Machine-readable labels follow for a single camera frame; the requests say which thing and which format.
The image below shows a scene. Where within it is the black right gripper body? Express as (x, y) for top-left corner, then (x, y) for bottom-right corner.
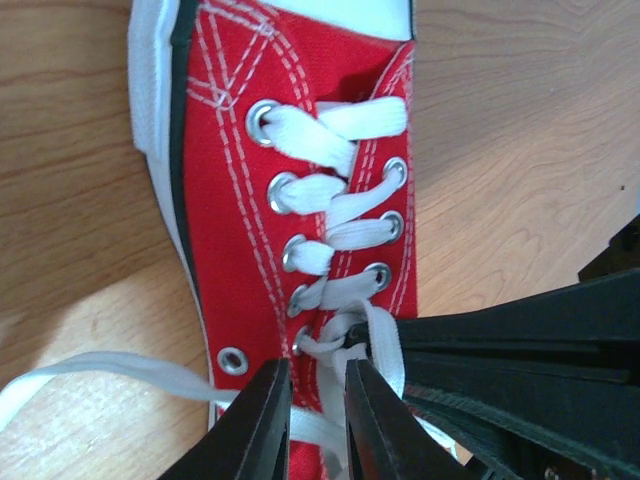
(578, 216), (640, 282)

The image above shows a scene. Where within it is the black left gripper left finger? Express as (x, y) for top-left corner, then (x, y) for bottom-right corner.
(160, 359), (292, 480)

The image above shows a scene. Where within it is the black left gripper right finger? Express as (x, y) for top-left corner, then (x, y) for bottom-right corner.
(345, 360), (465, 480)

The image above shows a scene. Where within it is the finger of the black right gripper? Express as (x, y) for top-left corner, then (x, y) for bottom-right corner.
(404, 351), (639, 478)
(349, 267), (640, 386)

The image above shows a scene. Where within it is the red canvas sneaker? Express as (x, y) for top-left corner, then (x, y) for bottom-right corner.
(127, 1), (417, 479)

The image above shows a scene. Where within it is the white shoelace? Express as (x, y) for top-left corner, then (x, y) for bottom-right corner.
(1, 97), (408, 426)

